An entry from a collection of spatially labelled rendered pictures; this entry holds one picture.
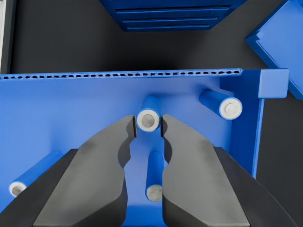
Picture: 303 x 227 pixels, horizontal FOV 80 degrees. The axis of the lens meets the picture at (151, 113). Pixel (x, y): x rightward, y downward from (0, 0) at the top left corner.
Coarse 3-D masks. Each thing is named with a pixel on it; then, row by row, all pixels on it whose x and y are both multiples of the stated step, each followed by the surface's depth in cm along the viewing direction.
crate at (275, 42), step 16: (288, 0) 56; (272, 16) 57; (288, 16) 61; (256, 32) 57; (272, 32) 62; (288, 32) 62; (256, 48) 62; (272, 48) 64; (288, 48) 63; (272, 64) 62; (288, 64) 65
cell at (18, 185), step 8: (56, 152) 21; (40, 160) 19; (48, 160) 20; (56, 160) 20; (32, 168) 18; (40, 168) 18; (24, 176) 16; (32, 176) 17; (16, 184) 16; (24, 184) 16; (16, 192) 16
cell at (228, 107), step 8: (200, 96) 20; (208, 96) 17; (216, 96) 15; (224, 96) 14; (232, 96) 14; (208, 104) 17; (216, 104) 14; (224, 104) 14; (232, 104) 14; (240, 104) 14; (216, 112) 15; (224, 112) 14; (232, 112) 14; (240, 112) 14
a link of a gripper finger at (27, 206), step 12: (72, 156) 9; (48, 168) 8; (60, 168) 8; (36, 180) 7; (48, 180) 7; (24, 192) 7; (36, 192) 7; (48, 192) 7; (12, 204) 6; (24, 204) 6; (36, 204) 6; (0, 216) 6; (12, 216) 6; (24, 216) 6; (36, 216) 6
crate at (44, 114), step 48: (0, 96) 20; (48, 96) 20; (96, 96) 20; (144, 96) 20; (192, 96) 20; (240, 96) 18; (0, 144) 22; (48, 144) 22; (144, 144) 21; (240, 144) 18; (0, 192) 23; (144, 192) 23
